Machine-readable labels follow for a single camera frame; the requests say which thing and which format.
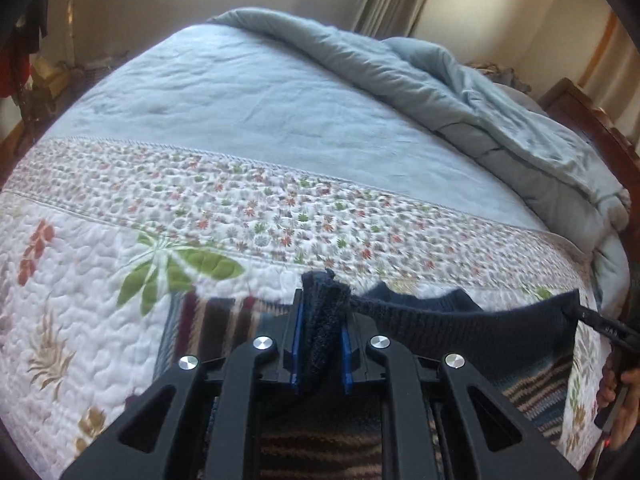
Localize dark wooden headboard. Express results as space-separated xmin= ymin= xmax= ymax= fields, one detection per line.
xmin=537 ymin=77 xmax=640 ymax=226

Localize person's right hand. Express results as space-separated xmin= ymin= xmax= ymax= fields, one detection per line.
xmin=595 ymin=351 xmax=640 ymax=451

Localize striped navy knit sweater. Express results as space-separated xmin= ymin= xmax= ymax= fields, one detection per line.
xmin=154 ymin=271 xmax=579 ymax=479

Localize white floral quilted bedspread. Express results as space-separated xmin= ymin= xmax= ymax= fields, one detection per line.
xmin=1 ymin=138 xmax=597 ymax=479

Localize grey-green rumpled comforter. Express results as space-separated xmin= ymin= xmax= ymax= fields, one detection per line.
xmin=212 ymin=8 xmax=631 ymax=318

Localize red and black hanging clothes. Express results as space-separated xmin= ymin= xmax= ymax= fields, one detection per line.
xmin=0 ymin=11 xmax=47 ymax=99

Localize light blue bed sheet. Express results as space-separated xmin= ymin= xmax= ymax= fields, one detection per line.
xmin=49 ymin=25 xmax=542 ymax=229

